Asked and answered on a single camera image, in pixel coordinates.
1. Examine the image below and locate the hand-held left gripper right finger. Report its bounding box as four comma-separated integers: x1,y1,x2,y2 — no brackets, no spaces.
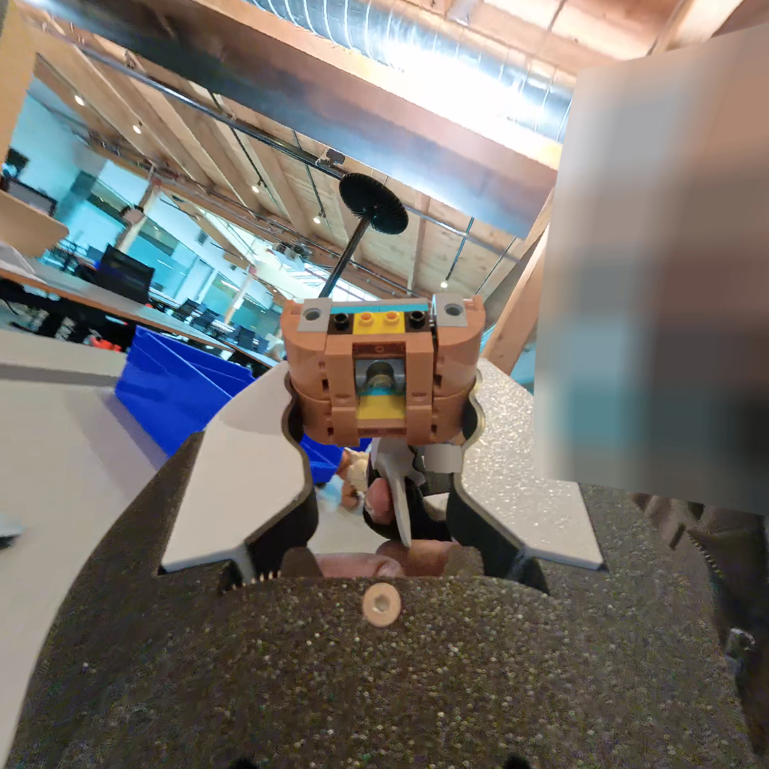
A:
446,359,606,568

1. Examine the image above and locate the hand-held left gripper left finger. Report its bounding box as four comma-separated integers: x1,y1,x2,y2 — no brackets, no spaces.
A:
159,364,319,573

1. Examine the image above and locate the blue plastic bin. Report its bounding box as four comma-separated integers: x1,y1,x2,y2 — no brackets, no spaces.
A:
114,324,373,487

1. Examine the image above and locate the brown toy brick model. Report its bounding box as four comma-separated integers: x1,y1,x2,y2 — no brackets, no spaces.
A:
280,293,484,448

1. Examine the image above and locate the grey desk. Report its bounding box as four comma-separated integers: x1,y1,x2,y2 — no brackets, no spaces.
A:
0,327,181,722

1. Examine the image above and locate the long office table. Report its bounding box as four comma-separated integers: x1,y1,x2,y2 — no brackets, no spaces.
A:
0,264,235,355

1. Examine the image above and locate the black pole with ridged disc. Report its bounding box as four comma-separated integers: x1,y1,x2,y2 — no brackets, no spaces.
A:
316,173,411,299

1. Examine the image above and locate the large spiral air duct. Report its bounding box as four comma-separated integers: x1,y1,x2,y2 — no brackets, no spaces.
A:
240,0,578,140

